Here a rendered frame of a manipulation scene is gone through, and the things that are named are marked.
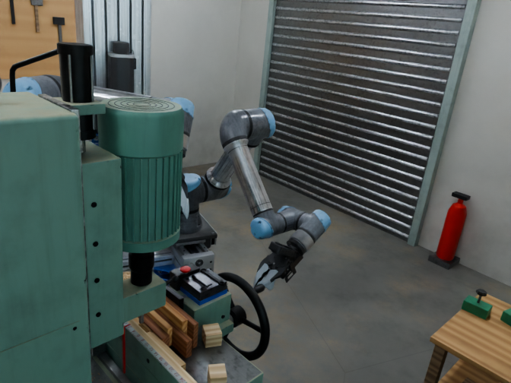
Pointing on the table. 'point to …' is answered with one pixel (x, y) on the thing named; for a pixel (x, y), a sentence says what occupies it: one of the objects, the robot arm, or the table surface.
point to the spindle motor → (146, 168)
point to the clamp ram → (175, 296)
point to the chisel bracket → (143, 297)
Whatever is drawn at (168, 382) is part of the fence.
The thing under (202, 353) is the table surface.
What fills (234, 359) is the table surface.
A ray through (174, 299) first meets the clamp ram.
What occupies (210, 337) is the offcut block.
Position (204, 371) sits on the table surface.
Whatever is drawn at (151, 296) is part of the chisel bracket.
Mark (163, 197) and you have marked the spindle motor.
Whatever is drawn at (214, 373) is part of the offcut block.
